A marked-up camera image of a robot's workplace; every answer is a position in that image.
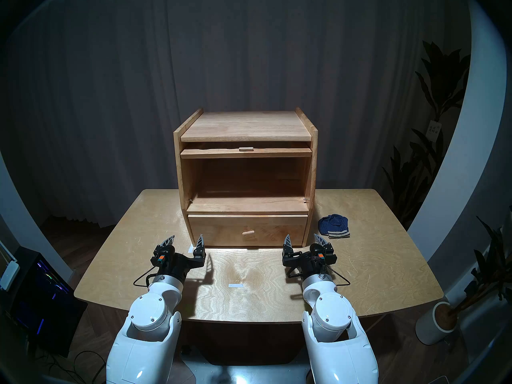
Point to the grey curtain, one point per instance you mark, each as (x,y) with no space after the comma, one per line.
(120,87)

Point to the black computer tower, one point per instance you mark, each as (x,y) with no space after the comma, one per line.
(48,307)

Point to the dark plant in white pot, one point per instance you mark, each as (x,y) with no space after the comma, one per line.
(492,267)

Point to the white box device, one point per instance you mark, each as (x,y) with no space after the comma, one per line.
(8,276)

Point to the tall dark leafy plant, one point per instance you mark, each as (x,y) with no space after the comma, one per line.
(440,87)

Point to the blue socks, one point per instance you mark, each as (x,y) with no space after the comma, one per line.
(332,226)

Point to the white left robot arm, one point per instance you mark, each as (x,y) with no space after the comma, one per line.
(148,339)

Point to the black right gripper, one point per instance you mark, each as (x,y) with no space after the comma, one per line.
(308,263)

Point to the white paper plant tag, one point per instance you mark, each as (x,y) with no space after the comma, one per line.
(433,131)

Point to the wooden flip door ribbed window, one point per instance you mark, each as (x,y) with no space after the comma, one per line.
(216,153)

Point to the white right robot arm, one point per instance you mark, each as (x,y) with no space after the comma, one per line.
(340,339)

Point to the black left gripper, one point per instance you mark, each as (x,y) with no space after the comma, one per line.
(178,263)

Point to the wooden cabinet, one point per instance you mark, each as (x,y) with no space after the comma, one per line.
(244,127)

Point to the white round plant pot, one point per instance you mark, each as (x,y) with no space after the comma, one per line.
(428,331)

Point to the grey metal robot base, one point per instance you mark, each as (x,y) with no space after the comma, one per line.
(248,373)

